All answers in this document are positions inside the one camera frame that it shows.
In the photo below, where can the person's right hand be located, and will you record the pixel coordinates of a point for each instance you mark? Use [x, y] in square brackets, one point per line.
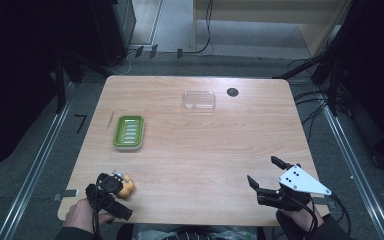
[302, 217]

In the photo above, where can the clear plastic box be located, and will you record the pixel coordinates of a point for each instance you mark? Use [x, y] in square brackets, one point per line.
[199, 100]

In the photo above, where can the orange flower-shaped soap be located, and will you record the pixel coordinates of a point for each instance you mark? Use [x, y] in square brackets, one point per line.
[129, 190]

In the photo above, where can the green soap dish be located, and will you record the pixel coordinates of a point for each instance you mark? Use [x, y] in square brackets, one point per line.
[129, 132]

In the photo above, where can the person's left hand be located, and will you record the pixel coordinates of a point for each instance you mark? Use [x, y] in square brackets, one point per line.
[79, 216]

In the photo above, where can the metal table bracket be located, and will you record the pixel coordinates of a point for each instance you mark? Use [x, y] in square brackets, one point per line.
[66, 193]

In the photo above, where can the light wooden cabinet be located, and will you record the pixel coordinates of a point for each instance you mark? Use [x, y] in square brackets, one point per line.
[316, 36]

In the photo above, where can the black cabinet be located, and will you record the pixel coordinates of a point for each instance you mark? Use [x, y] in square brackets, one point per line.
[113, 30]

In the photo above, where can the black metal stand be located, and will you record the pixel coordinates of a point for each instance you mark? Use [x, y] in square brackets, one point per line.
[326, 63]
[60, 83]

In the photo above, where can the person's clothing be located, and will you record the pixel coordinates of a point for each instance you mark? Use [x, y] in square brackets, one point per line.
[193, 234]

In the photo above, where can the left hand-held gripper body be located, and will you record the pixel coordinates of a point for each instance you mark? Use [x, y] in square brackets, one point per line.
[108, 204]

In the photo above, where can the metal floor rail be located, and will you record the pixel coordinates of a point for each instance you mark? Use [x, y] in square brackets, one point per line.
[355, 166]
[35, 163]

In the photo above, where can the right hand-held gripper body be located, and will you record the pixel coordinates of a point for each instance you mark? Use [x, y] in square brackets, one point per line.
[296, 181]

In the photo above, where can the black round table grommet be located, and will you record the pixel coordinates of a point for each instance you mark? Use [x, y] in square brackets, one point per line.
[232, 92]

